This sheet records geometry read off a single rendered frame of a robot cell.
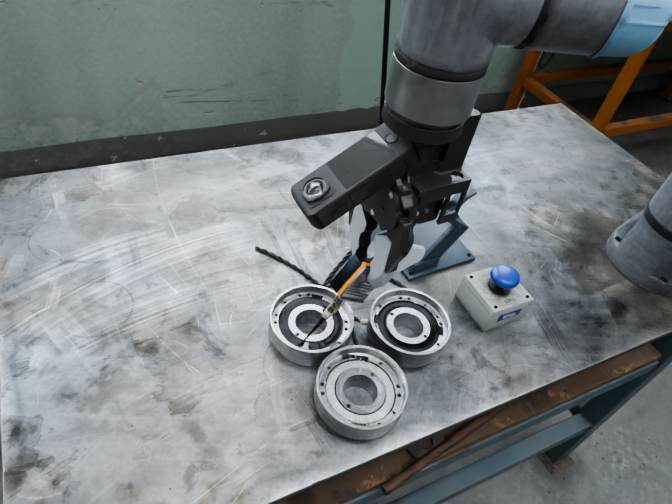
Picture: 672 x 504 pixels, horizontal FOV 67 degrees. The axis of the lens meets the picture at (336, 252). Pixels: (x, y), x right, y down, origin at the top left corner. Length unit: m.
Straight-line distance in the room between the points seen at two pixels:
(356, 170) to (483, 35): 0.15
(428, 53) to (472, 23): 0.04
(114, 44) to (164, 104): 0.29
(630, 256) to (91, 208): 0.84
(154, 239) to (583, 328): 0.63
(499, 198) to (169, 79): 1.51
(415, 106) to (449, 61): 0.04
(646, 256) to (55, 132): 1.97
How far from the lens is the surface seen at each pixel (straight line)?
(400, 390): 0.61
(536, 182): 1.06
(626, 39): 0.46
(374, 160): 0.45
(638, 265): 0.93
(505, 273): 0.71
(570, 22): 0.42
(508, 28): 0.40
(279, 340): 0.61
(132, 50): 2.10
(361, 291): 0.57
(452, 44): 0.39
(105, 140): 2.26
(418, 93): 0.41
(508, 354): 0.73
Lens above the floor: 1.34
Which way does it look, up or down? 45 degrees down
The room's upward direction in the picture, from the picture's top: 11 degrees clockwise
